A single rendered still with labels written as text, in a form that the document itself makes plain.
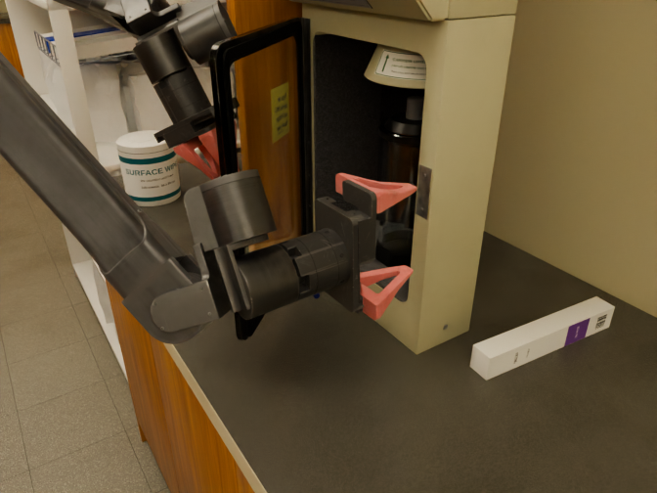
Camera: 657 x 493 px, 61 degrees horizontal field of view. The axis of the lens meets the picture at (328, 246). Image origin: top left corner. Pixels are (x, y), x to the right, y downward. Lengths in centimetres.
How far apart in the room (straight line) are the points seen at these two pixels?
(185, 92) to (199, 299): 35
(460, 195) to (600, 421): 34
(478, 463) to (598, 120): 62
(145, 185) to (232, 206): 89
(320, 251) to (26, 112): 28
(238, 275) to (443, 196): 35
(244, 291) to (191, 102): 34
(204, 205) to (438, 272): 40
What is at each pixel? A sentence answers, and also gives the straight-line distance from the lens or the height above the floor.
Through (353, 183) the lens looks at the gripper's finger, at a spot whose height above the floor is 129.
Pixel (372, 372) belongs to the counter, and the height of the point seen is 94.
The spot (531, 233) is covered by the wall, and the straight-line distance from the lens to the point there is 121.
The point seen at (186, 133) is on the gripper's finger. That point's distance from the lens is 76.
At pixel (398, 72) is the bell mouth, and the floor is 133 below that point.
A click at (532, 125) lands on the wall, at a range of 116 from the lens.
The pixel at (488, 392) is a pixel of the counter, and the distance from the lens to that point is 82.
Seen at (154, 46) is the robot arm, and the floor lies 137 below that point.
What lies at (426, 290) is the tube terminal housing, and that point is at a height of 105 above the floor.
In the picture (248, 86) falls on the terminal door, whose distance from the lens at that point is 72.
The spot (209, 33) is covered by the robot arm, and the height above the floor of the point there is 139.
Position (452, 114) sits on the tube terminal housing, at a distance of 71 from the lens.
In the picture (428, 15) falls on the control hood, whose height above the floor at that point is 142.
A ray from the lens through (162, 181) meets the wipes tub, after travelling 136.
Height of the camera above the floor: 148
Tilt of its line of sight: 28 degrees down
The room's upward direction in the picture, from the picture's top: straight up
